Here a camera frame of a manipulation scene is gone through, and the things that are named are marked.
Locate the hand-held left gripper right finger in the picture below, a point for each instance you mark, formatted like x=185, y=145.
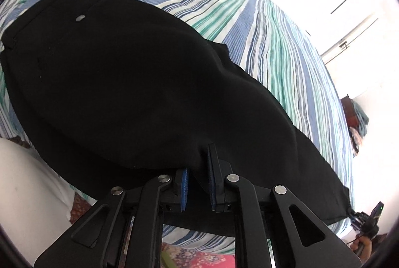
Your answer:
x=211, y=180

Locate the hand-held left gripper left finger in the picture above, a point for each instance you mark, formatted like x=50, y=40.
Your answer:
x=185, y=190

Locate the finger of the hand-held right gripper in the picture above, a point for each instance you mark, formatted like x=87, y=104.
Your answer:
x=356, y=218

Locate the black pants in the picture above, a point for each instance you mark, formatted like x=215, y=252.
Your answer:
x=124, y=84

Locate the person's right hand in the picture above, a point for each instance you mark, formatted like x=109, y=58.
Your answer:
x=363, y=251

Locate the pink patterned rug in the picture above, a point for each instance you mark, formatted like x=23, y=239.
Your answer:
x=199, y=257

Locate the blue cloth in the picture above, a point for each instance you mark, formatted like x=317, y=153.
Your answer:
x=361, y=118

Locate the brown wooden furniture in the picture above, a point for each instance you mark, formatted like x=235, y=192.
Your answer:
x=347, y=112

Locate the white fabric bundle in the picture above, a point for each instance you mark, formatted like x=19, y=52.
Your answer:
x=31, y=187

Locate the striped bed sheet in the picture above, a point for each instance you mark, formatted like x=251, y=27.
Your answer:
x=249, y=21

